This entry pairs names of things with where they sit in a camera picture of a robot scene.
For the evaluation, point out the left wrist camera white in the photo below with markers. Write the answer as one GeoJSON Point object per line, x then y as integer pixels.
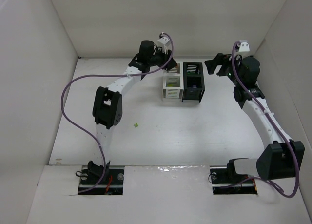
{"type": "Point", "coordinates": [164, 43]}

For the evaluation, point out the white slotted container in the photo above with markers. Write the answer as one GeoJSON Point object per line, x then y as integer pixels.
{"type": "Point", "coordinates": [173, 76]}

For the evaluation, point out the black slotted container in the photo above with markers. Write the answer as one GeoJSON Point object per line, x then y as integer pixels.
{"type": "Point", "coordinates": [191, 80]}

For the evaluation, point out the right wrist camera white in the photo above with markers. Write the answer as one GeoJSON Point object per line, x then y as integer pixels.
{"type": "Point", "coordinates": [243, 47]}

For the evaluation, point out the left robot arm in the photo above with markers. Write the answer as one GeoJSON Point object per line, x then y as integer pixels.
{"type": "Point", "coordinates": [108, 110]}

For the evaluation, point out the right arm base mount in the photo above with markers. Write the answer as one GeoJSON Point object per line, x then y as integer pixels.
{"type": "Point", "coordinates": [225, 181]}

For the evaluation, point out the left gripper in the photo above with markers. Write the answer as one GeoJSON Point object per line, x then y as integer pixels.
{"type": "Point", "coordinates": [169, 62]}

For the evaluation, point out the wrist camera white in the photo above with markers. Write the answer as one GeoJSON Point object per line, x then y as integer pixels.
{"type": "Point", "coordinates": [164, 43]}
{"type": "Point", "coordinates": [243, 47]}

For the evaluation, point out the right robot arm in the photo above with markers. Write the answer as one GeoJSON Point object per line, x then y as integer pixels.
{"type": "Point", "coordinates": [281, 156]}

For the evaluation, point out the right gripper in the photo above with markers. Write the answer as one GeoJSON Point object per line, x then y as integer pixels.
{"type": "Point", "coordinates": [220, 66]}

